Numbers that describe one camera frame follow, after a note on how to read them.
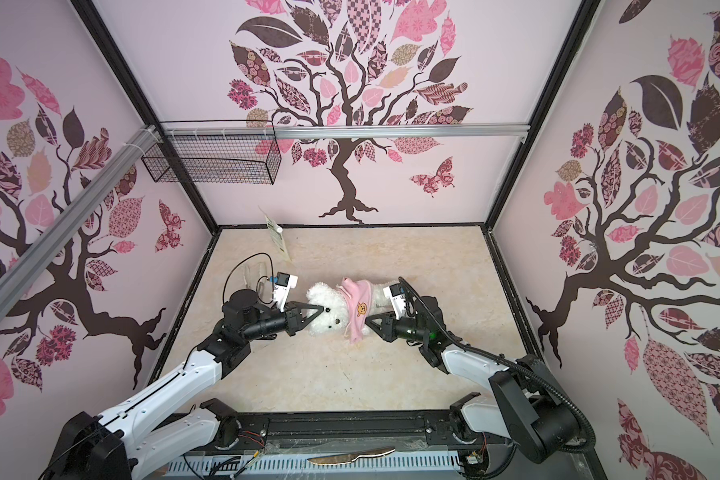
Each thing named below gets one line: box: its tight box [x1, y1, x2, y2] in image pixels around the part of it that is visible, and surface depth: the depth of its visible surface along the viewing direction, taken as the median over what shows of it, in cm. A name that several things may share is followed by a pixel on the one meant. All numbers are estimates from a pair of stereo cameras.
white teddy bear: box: [306, 281, 392, 335], surface depth 75 cm
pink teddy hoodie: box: [336, 277, 372, 344], surface depth 79 cm
